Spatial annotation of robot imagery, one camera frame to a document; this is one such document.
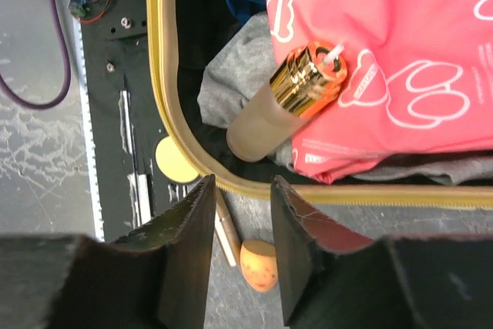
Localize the orange makeup sponge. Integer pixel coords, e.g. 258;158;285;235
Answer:
240;240;278;293

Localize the rose gold lipstick tube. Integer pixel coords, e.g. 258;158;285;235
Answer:
215;188;241;267

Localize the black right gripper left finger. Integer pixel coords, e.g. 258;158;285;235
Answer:
1;175;216;328

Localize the pink printed garment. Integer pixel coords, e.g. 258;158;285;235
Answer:
267;0;492;183

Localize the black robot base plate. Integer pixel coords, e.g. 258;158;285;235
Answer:
77;0;198;241

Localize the grey garment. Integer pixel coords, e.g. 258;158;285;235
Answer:
197;12;492;185

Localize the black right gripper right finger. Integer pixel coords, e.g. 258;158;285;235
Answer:
270;176;492;328

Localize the yellow suitcase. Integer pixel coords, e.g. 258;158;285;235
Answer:
146;0;492;210

